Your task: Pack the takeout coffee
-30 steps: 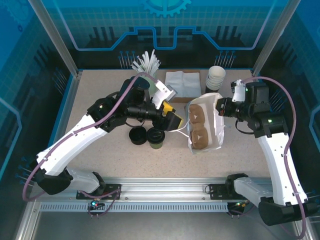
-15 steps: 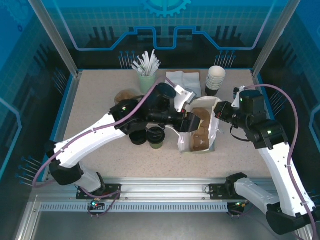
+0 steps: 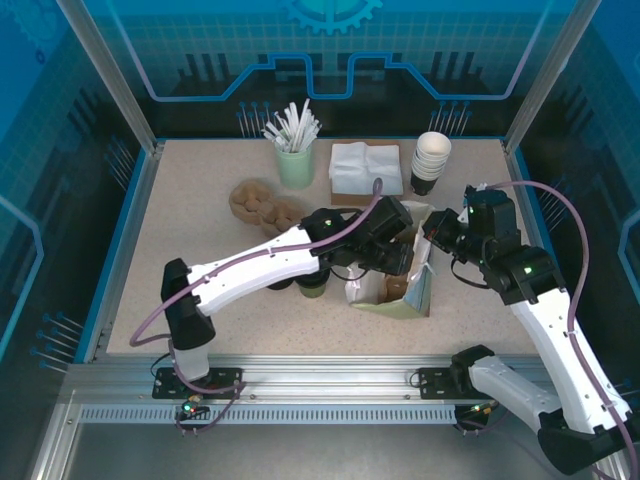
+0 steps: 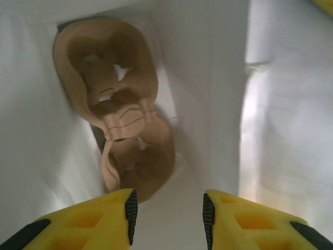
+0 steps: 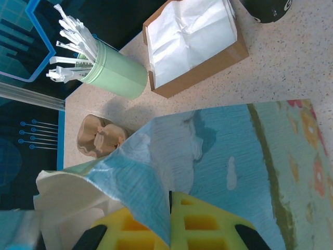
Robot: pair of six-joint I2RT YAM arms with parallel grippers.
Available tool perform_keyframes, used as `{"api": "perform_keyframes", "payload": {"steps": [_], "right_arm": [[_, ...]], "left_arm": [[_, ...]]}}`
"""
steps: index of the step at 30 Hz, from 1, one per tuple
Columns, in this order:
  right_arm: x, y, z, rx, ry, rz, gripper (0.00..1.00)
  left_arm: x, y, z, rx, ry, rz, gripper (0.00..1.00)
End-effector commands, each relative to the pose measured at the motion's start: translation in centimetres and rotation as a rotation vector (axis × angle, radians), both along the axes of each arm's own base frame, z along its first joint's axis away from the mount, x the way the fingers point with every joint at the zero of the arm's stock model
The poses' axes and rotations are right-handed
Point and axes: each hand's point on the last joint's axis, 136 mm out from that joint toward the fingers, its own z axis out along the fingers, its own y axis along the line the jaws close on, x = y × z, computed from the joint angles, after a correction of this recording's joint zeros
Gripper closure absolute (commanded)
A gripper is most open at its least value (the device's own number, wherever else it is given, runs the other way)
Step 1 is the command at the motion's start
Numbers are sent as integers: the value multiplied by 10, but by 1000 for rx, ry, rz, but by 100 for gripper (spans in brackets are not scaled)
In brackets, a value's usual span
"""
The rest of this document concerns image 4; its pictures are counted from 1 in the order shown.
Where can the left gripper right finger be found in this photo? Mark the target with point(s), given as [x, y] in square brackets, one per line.
[255, 224]

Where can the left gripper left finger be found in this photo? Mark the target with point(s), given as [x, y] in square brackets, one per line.
[91, 224]

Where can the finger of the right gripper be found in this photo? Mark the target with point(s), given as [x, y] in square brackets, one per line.
[326, 3]

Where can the brown pulp cup carrier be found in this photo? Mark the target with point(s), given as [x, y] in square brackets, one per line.
[122, 125]

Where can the green and white paper bag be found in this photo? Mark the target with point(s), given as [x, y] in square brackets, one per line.
[208, 78]

